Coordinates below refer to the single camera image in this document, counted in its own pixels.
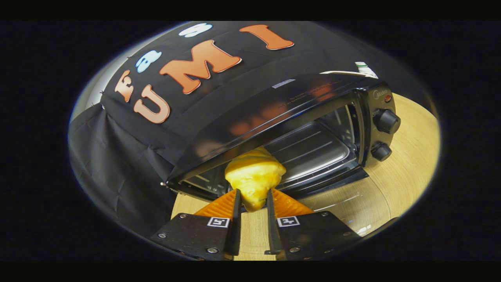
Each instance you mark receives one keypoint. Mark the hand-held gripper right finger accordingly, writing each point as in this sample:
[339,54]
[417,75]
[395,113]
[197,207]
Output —
[272,231]

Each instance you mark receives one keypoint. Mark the white pop-up toaster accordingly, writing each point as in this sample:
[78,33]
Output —
[340,73]

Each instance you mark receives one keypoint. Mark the white plastic bottle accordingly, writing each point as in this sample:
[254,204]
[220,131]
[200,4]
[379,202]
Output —
[366,70]

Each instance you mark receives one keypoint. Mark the black toaster oven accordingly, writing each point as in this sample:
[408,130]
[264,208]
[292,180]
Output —
[274,105]

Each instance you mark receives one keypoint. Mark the yellow swirled bread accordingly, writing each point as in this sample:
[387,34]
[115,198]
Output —
[254,176]

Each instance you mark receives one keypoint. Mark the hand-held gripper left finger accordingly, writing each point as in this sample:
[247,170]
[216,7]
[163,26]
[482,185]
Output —
[236,231]

